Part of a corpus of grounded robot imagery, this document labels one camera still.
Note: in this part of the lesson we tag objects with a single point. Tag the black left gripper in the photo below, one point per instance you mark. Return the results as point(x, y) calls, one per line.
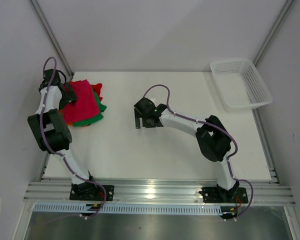
point(70, 97)

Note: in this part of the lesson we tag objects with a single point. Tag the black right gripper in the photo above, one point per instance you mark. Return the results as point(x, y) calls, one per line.
point(142, 119)

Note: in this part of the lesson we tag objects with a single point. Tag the crimson t shirt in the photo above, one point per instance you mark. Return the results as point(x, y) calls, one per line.
point(85, 98)

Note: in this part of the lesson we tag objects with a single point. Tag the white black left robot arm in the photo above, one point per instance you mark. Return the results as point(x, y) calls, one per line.
point(53, 135)

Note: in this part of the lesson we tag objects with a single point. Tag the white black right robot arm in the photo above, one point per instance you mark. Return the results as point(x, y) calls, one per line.
point(213, 139)

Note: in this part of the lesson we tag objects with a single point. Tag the green folded t shirt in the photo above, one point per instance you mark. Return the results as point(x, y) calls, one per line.
point(95, 118)

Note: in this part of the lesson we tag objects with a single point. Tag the red folded t shirt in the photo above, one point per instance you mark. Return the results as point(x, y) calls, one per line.
point(97, 89)

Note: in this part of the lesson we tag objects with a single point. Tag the white plastic basket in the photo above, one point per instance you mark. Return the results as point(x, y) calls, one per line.
point(239, 85)

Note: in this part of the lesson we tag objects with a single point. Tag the left aluminium corner post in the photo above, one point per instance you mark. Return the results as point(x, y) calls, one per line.
point(43, 21)

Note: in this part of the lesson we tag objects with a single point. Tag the aluminium corner post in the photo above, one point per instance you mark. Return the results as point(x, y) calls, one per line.
point(274, 30)
point(43, 21)

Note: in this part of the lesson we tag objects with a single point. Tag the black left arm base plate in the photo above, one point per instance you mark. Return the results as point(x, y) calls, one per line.
point(90, 192)

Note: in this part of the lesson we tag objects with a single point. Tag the white slotted cable duct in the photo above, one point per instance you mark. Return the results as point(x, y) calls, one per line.
point(120, 208)

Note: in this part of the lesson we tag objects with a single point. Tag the aluminium front rail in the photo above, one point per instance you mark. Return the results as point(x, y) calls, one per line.
point(158, 192)

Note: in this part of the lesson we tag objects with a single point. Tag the right aluminium corner post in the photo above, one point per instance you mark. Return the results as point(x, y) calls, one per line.
point(274, 30)

